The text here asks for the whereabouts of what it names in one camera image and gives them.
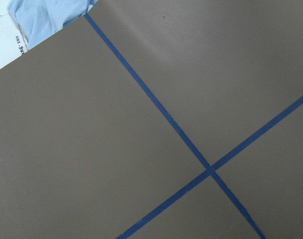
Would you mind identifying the light blue cloth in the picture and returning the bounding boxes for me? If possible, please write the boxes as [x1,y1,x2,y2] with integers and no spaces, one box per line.
[7,0,97,50]

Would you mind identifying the clear plastic bag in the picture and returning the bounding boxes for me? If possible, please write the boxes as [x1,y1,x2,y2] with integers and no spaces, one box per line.
[0,13,28,69]

